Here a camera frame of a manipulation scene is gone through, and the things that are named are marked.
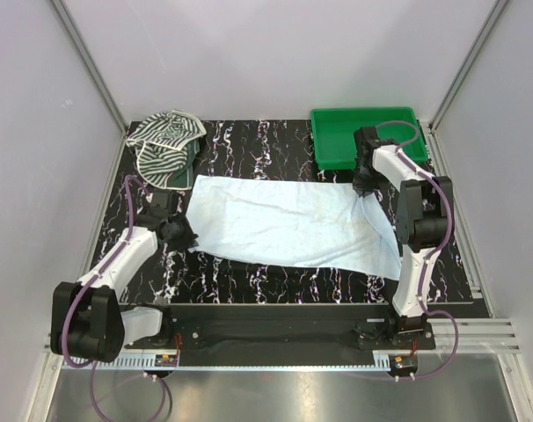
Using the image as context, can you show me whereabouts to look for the light blue towel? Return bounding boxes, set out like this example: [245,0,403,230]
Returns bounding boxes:
[186,175,401,280]

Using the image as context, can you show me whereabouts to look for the green white striped towel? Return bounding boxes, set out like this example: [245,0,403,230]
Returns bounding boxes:
[126,110,207,191]

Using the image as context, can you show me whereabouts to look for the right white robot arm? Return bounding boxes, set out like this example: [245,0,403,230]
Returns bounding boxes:
[353,127,454,349]

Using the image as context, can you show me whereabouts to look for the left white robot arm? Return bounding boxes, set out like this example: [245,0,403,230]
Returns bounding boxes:
[50,190,197,368]

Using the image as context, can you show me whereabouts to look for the green plastic tray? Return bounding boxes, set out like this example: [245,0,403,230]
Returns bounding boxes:
[310,106,428,170]

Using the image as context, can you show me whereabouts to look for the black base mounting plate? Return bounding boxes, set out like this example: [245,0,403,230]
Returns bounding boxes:
[126,303,436,351]

